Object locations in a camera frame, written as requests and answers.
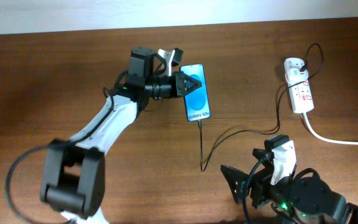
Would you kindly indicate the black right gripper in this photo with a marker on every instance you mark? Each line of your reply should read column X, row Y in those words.
column 263, row 181

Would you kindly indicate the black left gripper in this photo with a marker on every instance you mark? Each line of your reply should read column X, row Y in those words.
column 178, row 84

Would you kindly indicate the blue Galaxy smartphone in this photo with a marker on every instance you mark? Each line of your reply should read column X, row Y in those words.
column 196, row 102

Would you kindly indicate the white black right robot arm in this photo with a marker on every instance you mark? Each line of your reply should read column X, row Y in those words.
column 301, row 198

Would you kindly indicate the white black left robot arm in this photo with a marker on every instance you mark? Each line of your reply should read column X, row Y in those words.
column 74, row 174

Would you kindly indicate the white charger plug adapter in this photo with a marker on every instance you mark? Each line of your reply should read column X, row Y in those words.
column 294, row 75

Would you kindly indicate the white power strip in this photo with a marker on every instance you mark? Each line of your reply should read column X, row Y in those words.
column 300, row 93

